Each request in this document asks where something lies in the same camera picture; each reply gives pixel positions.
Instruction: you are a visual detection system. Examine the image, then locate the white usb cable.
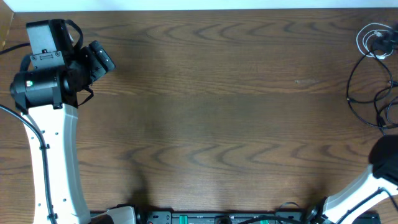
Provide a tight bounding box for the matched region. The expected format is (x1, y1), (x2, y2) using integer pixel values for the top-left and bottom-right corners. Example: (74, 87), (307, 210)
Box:
(356, 22), (396, 60)

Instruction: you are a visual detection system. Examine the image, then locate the black usb cable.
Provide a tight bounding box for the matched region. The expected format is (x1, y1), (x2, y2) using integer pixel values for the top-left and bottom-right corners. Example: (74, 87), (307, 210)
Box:
(346, 37), (398, 136)

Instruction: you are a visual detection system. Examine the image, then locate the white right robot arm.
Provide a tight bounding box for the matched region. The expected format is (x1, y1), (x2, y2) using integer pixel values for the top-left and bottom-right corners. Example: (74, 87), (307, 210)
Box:
(303, 135), (397, 224)

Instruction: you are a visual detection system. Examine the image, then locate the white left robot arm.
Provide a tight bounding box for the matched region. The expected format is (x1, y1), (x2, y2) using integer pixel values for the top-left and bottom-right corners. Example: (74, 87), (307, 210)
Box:
(10, 19), (137, 223)

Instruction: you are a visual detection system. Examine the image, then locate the cardboard panel left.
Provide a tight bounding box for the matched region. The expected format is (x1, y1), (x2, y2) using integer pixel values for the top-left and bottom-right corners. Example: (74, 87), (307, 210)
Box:
(0, 0), (14, 50)

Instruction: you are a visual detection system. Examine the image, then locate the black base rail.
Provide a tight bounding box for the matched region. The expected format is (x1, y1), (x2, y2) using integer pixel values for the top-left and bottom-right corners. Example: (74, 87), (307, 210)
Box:
(136, 202), (382, 224)

